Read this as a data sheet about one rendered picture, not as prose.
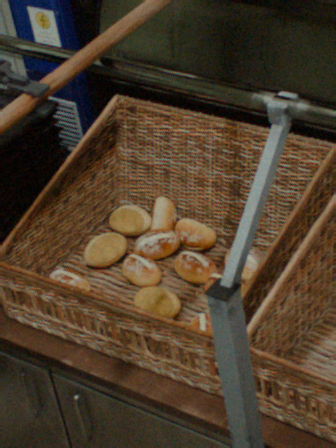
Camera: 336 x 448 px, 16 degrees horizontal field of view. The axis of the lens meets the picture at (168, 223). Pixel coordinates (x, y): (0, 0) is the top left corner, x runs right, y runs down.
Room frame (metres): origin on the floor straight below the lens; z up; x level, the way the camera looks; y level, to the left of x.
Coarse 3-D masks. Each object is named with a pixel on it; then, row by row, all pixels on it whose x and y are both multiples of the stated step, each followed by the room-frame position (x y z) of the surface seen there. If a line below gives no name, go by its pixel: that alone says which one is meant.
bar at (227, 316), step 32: (96, 64) 1.85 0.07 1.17; (128, 64) 1.82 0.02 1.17; (224, 96) 1.67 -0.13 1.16; (256, 96) 1.64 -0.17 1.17; (288, 96) 1.62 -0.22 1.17; (288, 128) 1.60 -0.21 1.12; (256, 192) 1.54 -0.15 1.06; (256, 224) 1.52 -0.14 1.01; (224, 288) 1.45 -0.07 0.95; (224, 320) 1.43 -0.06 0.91; (224, 352) 1.44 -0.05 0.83; (224, 384) 1.45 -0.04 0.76; (256, 416) 1.45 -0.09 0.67
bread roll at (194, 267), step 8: (184, 256) 1.96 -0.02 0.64; (192, 256) 1.95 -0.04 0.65; (200, 256) 1.94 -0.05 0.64; (176, 264) 1.96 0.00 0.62; (184, 264) 1.94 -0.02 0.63; (192, 264) 1.93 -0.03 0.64; (200, 264) 1.93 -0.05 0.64; (208, 264) 1.93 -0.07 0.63; (184, 272) 1.93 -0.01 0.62; (192, 272) 1.92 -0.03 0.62; (200, 272) 1.92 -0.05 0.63; (208, 272) 1.92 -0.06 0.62; (216, 272) 1.93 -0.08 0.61; (192, 280) 1.92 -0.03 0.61; (200, 280) 1.91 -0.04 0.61
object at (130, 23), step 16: (160, 0) 1.98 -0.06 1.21; (128, 16) 1.92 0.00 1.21; (144, 16) 1.93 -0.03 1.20; (112, 32) 1.88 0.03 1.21; (128, 32) 1.90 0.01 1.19; (96, 48) 1.84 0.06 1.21; (112, 48) 1.86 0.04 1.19; (64, 64) 1.79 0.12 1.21; (80, 64) 1.80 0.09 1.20; (48, 80) 1.75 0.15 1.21; (64, 80) 1.76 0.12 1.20; (32, 96) 1.71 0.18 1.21; (48, 96) 1.73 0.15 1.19; (0, 112) 1.67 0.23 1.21; (16, 112) 1.68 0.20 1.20; (0, 128) 1.64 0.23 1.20
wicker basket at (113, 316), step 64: (128, 128) 2.26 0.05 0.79; (192, 128) 2.15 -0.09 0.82; (256, 128) 2.06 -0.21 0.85; (64, 192) 2.13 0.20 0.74; (192, 192) 2.12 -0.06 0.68; (320, 192) 1.88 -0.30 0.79; (0, 256) 1.96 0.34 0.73; (64, 256) 2.10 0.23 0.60; (64, 320) 1.84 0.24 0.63; (128, 320) 1.72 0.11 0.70; (192, 384) 1.64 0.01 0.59
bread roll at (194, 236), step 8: (184, 224) 2.06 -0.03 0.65; (192, 224) 2.05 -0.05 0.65; (200, 224) 2.04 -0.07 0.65; (176, 232) 2.06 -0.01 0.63; (184, 232) 2.04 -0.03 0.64; (192, 232) 2.03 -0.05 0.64; (200, 232) 2.03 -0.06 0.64; (208, 232) 2.03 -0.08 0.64; (184, 240) 2.03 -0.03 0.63; (192, 240) 2.02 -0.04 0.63; (200, 240) 2.02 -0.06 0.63; (208, 240) 2.02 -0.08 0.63; (192, 248) 2.03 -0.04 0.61; (200, 248) 2.02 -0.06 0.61; (208, 248) 2.02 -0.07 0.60
